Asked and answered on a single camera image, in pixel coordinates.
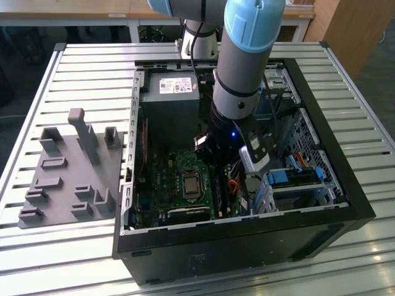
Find grey power supply box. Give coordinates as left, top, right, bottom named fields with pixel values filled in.
left=141, top=72, right=201, bottom=149

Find silver CPU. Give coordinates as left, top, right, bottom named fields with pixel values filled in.
left=184, top=178, right=200, bottom=195

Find grey parts rack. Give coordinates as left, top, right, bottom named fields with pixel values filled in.
left=18, top=107, right=125, bottom=229

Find green motherboard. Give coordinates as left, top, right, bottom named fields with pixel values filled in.
left=131, top=147, right=246, bottom=229

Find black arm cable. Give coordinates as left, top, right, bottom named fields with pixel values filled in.
left=189, top=0, right=207, bottom=73

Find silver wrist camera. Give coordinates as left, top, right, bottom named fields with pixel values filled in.
left=239, top=131, right=275, bottom=173

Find thin red wire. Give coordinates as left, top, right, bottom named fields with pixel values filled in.
left=139, top=120, right=149, bottom=184

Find hard disk in blue carrier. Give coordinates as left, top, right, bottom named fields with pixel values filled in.
left=265, top=168, right=325, bottom=188

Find round grey speaker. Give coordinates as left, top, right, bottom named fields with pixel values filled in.
left=246, top=173, right=264, bottom=198

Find red and orange disk wire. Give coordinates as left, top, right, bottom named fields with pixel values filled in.
left=294, top=152, right=313, bottom=169

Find black RAM slot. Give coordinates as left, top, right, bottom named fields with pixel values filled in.
left=215, top=168, right=225, bottom=218

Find wooden desk with white frame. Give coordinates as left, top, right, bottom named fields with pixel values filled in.
left=0, top=0, right=315, bottom=44

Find blue disk wire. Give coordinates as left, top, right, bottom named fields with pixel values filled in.
left=288, top=155, right=302, bottom=173

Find black camera cable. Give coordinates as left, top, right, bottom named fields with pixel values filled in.
left=260, top=76, right=278, bottom=139

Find black graphics card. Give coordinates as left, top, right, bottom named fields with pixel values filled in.
left=165, top=205, right=211, bottom=226

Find silver metal disk bay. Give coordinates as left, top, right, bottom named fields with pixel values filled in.
left=251, top=166, right=351, bottom=216

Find CPU socket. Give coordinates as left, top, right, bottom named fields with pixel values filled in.
left=180, top=168, right=205, bottom=204

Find wooden cabinet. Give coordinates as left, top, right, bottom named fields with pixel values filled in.
left=304, top=0, right=395, bottom=80

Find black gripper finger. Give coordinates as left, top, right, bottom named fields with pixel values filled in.
left=193, top=134, right=217, bottom=168

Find black PC case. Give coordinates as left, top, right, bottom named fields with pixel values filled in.
left=111, top=57, right=376, bottom=286

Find orange and red wires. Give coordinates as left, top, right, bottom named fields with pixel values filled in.
left=227, top=179, right=245, bottom=195

